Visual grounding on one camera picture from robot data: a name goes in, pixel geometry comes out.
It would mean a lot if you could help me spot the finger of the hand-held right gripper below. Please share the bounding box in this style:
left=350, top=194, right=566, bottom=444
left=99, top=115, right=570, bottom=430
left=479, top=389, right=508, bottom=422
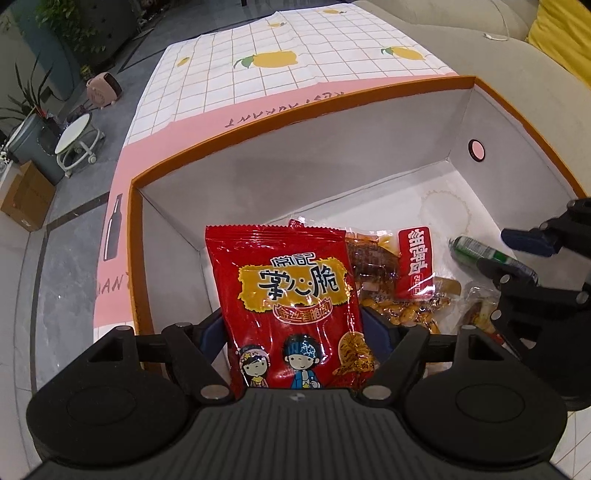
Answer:
left=501, top=198, right=591, bottom=259
left=475, top=257, right=591, bottom=319

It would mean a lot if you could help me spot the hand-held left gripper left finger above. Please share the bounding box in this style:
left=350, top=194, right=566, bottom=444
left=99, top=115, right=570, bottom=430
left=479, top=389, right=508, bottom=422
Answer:
left=88, top=311, right=230, bottom=403

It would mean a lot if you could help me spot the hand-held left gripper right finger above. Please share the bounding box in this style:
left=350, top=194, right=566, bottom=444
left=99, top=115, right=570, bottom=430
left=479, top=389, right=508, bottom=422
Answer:
left=361, top=307, right=504, bottom=403

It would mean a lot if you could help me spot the green sausage stick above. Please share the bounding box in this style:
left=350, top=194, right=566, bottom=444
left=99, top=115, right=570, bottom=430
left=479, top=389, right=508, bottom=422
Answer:
left=450, top=235, right=540, bottom=286

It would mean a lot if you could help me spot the clear peanut packet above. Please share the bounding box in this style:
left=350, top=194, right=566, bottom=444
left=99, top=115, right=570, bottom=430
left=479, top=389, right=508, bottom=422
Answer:
left=359, top=277, right=462, bottom=335

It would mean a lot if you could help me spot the clear cookie packet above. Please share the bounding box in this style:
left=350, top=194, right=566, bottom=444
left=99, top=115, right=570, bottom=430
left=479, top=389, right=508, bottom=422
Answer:
left=462, top=285, right=504, bottom=342

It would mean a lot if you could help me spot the red-brown meat snack packet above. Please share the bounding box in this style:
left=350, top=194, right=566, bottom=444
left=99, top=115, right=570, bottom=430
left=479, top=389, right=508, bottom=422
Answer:
left=344, top=230, right=400, bottom=296

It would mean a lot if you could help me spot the red snack packet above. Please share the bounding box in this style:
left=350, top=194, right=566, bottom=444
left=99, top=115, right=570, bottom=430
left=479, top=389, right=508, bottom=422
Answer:
left=204, top=224, right=379, bottom=401

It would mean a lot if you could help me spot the orange cardboard box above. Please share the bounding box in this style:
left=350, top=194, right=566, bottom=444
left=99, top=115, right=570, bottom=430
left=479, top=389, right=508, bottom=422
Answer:
left=127, top=75, right=589, bottom=374

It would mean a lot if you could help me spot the beige sofa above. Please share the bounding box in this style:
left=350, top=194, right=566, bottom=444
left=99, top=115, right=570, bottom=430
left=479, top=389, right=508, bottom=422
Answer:
left=351, top=0, right=591, bottom=195

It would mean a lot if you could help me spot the yellow pillow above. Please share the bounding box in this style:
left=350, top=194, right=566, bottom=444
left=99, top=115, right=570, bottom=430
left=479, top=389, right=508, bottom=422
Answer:
left=526, top=0, right=591, bottom=86

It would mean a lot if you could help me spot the brown cardboard carton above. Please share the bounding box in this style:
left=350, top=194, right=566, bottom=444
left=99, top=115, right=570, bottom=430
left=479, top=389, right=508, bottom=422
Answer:
left=0, top=159, right=56, bottom=232

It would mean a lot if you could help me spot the white round stool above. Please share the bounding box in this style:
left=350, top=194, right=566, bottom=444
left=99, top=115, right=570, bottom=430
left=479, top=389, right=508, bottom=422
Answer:
left=55, top=112, right=105, bottom=178

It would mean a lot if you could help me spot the checkered lemon print tablecloth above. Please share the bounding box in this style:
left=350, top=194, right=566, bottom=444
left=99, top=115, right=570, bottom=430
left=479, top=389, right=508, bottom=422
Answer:
left=90, top=0, right=591, bottom=480

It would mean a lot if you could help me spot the grey round bin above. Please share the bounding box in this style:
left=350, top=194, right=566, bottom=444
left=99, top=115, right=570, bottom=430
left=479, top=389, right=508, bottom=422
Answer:
left=7, top=111, right=65, bottom=185

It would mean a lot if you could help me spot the pink space heater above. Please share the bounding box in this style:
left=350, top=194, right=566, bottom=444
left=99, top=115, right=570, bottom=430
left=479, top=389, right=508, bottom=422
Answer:
left=86, top=71, right=124, bottom=112

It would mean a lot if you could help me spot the long-leaf potted plant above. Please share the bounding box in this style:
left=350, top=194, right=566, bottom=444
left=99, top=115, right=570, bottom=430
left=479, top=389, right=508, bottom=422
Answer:
left=0, top=53, right=58, bottom=134

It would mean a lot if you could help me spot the green climbing plant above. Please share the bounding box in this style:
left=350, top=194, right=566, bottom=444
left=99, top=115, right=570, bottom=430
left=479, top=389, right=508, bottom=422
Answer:
left=37, top=0, right=112, bottom=70

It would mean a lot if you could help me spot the white charging cable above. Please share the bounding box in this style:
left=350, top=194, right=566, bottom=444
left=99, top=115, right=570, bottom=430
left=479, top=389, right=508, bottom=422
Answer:
left=482, top=0, right=511, bottom=43

